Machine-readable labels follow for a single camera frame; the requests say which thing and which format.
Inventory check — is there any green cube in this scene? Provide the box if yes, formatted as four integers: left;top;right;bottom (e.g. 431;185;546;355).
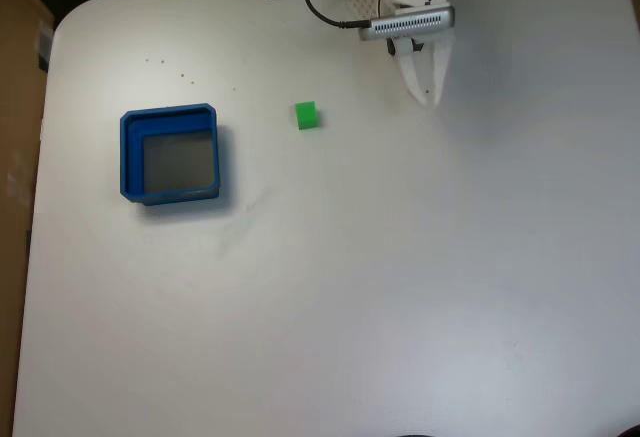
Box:
294;100;320;132

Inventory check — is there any blue square box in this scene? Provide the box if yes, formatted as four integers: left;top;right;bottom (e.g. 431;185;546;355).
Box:
119;102;223;207

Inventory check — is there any brown cardboard box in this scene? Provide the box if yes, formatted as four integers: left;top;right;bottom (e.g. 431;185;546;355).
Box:
0;0;55;437

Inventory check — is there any grey label sticker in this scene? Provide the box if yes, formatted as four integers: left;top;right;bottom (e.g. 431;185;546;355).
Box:
35;24;54;72

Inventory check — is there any white perforated base plate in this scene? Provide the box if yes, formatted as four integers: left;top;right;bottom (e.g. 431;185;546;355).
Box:
346;0;385;21

